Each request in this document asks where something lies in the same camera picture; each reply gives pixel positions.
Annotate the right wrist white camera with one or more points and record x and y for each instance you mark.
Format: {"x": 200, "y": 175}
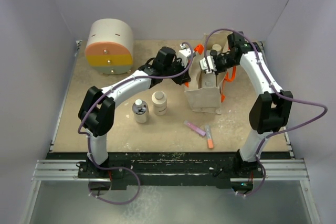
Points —
{"x": 207, "y": 64}

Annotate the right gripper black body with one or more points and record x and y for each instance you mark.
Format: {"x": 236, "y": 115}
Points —
{"x": 223, "y": 63}

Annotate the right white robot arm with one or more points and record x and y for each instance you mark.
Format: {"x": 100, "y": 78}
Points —
{"x": 271, "y": 109}

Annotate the cream bottle with round cap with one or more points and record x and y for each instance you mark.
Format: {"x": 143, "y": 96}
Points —
{"x": 159, "y": 100}

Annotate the canvas bag with orange handles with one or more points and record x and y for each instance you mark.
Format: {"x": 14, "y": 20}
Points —
{"x": 208, "y": 100}

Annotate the white square bottle black cap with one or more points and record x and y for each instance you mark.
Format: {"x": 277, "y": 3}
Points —
{"x": 213, "y": 53}

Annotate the beige and orange cylinder box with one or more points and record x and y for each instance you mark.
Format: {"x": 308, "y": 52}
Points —
{"x": 109, "y": 48}

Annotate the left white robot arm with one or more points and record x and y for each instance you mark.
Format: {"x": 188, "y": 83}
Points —
{"x": 98, "y": 107}

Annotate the pink tube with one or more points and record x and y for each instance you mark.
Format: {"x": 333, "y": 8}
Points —
{"x": 194, "y": 128}

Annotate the silver bottle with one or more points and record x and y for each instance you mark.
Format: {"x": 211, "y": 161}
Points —
{"x": 141, "y": 111}

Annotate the orange tube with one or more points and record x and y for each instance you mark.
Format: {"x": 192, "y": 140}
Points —
{"x": 210, "y": 143}

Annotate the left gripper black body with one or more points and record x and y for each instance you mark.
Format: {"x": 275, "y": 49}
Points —
{"x": 177, "y": 68}

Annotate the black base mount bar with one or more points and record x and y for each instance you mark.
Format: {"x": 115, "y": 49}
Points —
{"x": 213, "y": 169}

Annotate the aluminium frame rail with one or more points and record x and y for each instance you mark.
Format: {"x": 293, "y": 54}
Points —
{"x": 182, "y": 147}

